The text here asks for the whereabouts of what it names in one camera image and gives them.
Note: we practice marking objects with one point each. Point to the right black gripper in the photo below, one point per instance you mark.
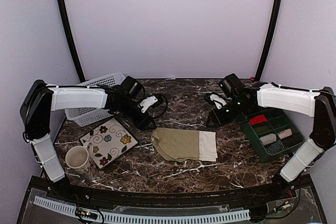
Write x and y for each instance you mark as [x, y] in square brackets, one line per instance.
[218, 119]

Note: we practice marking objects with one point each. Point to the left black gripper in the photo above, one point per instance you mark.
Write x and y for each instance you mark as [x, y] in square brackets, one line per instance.
[142, 124]

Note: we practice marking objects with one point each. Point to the pink white underwear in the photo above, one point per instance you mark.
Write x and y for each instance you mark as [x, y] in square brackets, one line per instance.
[285, 133]

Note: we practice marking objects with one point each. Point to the olive green cloth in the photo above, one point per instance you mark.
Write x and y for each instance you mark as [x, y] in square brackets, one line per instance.
[181, 145]

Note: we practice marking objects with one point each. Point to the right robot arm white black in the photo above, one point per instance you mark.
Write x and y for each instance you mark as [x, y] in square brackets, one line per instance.
[317, 104]

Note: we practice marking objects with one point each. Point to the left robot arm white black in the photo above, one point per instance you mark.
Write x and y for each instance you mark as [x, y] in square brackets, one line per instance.
[43, 99]

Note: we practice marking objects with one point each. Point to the red rolled cloth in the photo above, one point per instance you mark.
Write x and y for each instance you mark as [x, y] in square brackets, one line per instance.
[257, 120]

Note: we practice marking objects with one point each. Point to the dark green rolled cloth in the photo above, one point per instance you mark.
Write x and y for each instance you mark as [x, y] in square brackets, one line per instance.
[262, 128]

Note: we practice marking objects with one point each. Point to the green divided organizer box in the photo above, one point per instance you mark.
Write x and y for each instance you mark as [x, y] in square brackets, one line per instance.
[270, 132]

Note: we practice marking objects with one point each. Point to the white plastic mesh basket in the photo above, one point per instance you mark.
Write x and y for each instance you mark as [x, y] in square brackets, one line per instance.
[85, 112]

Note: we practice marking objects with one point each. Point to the floral square ceramic plate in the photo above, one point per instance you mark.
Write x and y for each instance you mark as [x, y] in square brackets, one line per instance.
[110, 141]

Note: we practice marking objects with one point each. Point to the grey rolled cloth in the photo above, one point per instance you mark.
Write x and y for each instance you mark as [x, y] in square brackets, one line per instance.
[268, 139]

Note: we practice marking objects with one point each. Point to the black striped rolled cloth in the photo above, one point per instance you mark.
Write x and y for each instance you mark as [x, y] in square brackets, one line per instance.
[275, 148]

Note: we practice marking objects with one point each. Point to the beige floral mug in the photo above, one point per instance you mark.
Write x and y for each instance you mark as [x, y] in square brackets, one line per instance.
[79, 159]

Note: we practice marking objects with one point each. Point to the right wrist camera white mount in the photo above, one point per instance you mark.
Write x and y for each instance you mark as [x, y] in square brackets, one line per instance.
[216, 100]

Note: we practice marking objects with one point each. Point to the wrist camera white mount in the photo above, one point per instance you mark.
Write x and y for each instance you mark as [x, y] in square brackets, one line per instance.
[147, 103]
[216, 100]

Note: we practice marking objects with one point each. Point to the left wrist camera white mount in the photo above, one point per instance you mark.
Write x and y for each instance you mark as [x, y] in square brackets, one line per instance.
[147, 103]

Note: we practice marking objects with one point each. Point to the right black frame post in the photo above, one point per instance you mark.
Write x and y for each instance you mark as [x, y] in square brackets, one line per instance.
[268, 40]

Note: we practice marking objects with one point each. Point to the black frame post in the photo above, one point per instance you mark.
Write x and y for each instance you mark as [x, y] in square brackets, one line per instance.
[268, 40]
[70, 40]

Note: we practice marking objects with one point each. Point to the black front table rail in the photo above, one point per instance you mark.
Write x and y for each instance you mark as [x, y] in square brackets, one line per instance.
[303, 193]

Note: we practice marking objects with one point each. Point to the white slotted cable duct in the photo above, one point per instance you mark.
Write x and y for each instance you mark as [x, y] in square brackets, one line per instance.
[87, 215]

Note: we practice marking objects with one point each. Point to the left black frame post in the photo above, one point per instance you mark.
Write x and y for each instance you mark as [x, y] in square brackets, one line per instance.
[70, 40]

